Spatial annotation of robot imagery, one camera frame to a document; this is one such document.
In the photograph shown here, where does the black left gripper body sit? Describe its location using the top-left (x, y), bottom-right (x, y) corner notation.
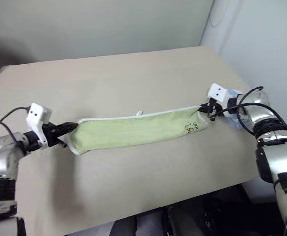
top-left (42, 122), bottom-right (62, 148)

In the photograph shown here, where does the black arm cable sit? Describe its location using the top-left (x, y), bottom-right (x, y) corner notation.
top-left (0, 106), bottom-right (33, 148)
top-left (208, 86), bottom-right (287, 139)

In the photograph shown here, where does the thin white wall cable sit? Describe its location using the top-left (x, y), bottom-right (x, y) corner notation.
top-left (209, 0), bottom-right (227, 28)

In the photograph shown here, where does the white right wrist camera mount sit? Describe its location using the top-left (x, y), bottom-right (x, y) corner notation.
top-left (206, 83), bottom-right (229, 104)

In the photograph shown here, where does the pale blue wrist wrap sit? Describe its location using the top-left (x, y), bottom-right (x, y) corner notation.
top-left (227, 89), bottom-right (246, 130)

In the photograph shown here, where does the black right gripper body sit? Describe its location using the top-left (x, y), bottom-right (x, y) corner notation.
top-left (207, 97), bottom-right (223, 117)

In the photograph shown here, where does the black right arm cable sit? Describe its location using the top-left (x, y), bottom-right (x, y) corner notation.
top-left (208, 86), bottom-right (287, 139)

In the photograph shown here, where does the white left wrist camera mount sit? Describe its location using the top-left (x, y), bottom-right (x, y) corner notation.
top-left (26, 103), bottom-right (53, 148)

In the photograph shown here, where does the green towel with white edge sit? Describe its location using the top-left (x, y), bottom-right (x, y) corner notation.
top-left (67, 105), bottom-right (209, 156)

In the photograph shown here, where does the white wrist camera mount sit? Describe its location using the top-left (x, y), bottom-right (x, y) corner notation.
top-left (206, 83), bottom-right (229, 104)
top-left (26, 103), bottom-right (53, 148)

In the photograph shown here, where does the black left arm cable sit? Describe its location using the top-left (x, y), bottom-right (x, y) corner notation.
top-left (0, 106), bottom-right (33, 148)

